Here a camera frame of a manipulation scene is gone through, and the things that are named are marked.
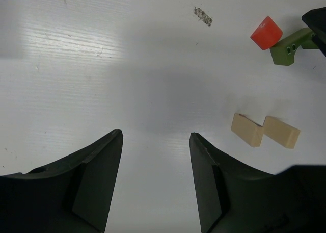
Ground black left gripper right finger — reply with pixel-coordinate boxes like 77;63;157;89
189;133;325;232

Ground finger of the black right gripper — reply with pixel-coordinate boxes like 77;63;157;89
302;7;326;56

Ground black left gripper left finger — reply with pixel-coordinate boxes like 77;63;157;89
1;129;123;232

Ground green wood block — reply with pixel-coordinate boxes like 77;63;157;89
269;28;319;66

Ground red wood cylinder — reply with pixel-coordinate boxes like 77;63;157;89
250;16;283;50

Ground natural wood block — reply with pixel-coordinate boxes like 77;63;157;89
263;116;301;149
231;113;264;147

